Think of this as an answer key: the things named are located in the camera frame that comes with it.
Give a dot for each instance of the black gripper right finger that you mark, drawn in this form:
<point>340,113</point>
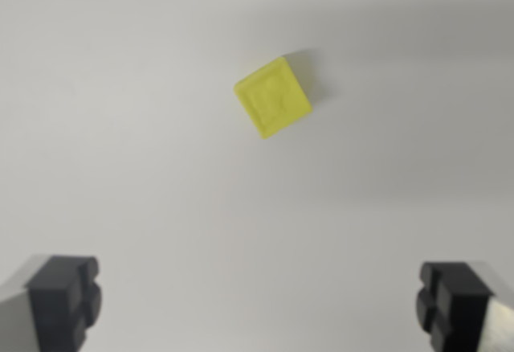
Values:
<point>458,304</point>

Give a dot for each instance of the yellow embossed cube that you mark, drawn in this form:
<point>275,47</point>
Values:
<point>273,98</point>

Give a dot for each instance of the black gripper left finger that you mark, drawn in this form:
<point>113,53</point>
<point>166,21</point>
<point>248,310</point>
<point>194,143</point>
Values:
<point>56,300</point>

